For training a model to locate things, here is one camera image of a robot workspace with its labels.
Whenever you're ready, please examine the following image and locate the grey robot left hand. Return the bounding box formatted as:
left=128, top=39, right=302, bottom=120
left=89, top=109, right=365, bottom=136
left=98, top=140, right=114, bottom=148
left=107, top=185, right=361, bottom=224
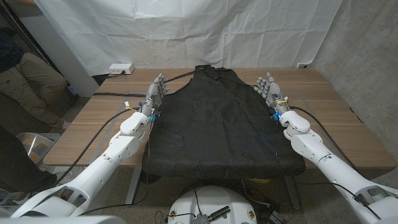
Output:
left=139, top=73, right=170, bottom=118

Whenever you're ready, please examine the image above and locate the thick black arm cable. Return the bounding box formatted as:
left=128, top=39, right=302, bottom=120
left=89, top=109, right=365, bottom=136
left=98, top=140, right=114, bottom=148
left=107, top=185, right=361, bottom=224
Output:
left=288, top=105, right=358, bottom=171
left=54, top=106, right=144, bottom=187

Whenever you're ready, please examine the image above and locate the person in black trousers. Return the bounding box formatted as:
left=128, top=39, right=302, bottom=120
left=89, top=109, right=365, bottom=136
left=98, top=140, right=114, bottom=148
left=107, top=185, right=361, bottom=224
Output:
left=0, top=124, right=58, bottom=194

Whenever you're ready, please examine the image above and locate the black apron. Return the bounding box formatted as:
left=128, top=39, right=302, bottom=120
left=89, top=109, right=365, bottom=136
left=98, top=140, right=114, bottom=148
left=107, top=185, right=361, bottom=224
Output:
left=92, top=64, right=307, bottom=180

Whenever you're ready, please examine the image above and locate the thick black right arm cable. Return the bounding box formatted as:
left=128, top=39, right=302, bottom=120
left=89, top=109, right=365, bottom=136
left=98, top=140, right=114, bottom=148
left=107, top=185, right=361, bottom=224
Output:
left=288, top=105, right=358, bottom=171

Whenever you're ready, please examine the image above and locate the person in khaki trousers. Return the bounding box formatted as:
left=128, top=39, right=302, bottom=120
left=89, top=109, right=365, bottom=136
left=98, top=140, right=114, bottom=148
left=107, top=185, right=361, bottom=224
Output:
left=0, top=26, right=74, bottom=128

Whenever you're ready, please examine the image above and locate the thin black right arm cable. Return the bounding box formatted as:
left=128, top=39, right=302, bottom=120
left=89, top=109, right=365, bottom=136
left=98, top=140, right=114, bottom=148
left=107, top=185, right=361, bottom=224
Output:
left=294, top=181, right=382, bottom=220

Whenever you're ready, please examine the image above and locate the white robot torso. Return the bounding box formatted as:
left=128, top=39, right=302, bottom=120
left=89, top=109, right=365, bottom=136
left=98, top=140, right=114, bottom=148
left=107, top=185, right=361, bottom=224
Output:
left=167, top=185, right=258, bottom=224

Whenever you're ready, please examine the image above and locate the clear plastic storage box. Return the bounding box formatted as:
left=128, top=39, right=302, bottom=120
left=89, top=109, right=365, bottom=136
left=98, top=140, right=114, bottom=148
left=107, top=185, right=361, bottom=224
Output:
left=16, top=132, right=62, bottom=166

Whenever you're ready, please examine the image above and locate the white creased backdrop sheet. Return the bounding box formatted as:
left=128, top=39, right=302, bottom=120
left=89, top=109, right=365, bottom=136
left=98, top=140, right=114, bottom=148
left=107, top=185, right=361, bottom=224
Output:
left=32, top=0, right=343, bottom=77

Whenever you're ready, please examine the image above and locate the grey table leg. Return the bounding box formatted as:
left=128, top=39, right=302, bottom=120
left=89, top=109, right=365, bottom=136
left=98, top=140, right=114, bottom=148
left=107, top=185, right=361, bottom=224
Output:
left=124, top=166, right=142, bottom=206
left=281, top=175, right=302, bottom=211

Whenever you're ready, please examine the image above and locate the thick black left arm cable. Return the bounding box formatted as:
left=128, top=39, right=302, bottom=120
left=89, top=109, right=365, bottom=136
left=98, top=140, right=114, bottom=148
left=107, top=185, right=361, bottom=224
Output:
left=54, top=106, right=144, bottom=187

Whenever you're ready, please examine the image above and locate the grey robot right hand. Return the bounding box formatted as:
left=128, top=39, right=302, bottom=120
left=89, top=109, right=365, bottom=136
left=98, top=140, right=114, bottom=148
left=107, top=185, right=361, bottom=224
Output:
left=253, top=72, right=290, bottom=116

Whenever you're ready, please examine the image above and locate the white power strip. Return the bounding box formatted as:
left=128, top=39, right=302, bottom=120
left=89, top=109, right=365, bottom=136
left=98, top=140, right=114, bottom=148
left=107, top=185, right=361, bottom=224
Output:
left=108, top=63, right=135, bottom=75

